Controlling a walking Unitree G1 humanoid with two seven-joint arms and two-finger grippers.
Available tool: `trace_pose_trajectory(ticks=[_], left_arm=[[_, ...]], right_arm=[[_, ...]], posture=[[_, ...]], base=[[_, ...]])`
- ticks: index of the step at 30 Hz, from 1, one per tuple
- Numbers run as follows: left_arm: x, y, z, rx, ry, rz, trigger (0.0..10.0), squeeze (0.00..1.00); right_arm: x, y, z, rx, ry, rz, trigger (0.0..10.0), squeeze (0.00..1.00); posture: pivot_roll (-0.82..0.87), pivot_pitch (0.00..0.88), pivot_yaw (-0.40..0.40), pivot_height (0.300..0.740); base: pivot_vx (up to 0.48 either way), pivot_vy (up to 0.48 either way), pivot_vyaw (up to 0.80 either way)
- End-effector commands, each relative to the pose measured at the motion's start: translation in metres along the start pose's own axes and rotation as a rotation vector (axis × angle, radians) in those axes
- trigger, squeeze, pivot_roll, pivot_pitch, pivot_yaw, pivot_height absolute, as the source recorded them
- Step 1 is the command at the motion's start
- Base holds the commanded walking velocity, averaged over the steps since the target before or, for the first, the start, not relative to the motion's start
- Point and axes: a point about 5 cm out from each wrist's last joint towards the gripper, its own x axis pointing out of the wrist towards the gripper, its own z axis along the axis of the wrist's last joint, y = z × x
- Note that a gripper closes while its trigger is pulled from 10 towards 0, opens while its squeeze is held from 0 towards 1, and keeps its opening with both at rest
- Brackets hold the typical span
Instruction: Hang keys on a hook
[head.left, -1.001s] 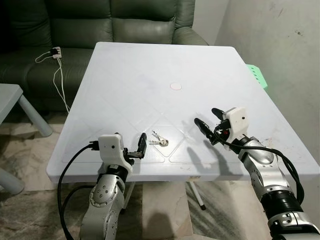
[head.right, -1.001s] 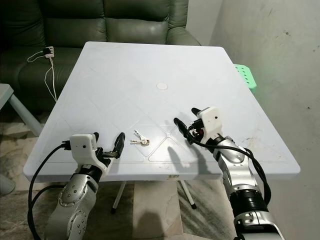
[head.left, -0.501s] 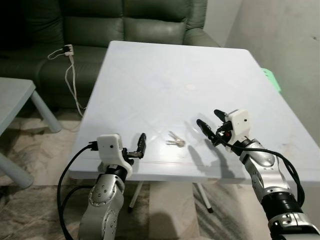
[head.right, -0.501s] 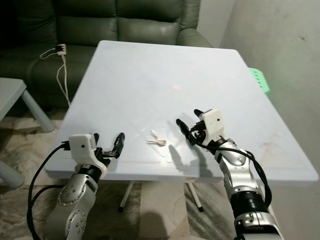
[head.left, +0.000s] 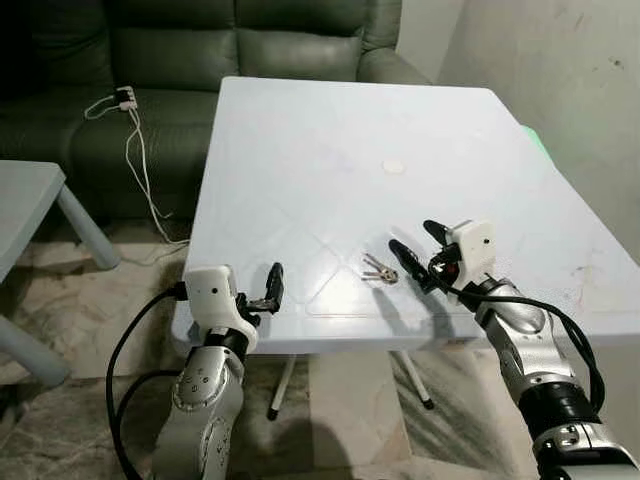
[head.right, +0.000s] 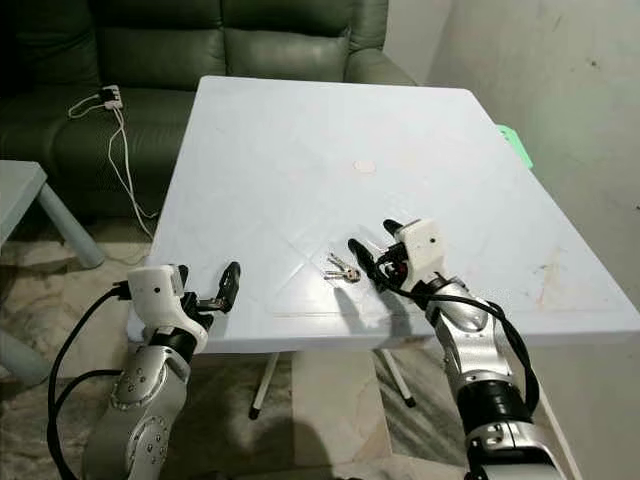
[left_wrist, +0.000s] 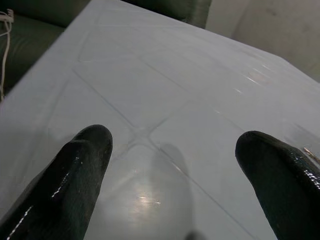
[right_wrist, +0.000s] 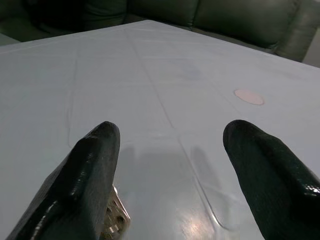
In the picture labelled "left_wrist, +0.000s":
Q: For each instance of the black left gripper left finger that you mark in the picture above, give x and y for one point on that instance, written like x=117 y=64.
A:
x=62 y=185

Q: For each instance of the white table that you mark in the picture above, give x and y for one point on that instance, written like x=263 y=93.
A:
x=160 y=87

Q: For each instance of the dark green sofa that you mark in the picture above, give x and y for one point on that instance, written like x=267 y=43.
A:
x=27 y=47

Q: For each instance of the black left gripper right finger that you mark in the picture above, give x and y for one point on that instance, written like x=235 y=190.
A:
x=282 y=190

